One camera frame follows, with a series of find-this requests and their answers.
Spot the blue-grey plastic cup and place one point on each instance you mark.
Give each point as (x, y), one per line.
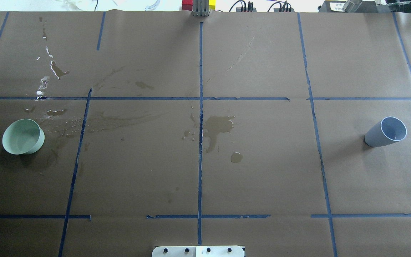
(388, 131)

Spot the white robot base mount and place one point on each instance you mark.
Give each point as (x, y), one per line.
(199, 251)

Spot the green bowl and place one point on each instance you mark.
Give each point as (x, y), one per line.
(23, 137)

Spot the aluminium profile post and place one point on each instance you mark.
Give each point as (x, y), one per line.
(200, 8)

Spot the yellow block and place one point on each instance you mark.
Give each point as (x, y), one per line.
(212, 4)

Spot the red block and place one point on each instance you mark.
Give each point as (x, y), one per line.
(187, 5)

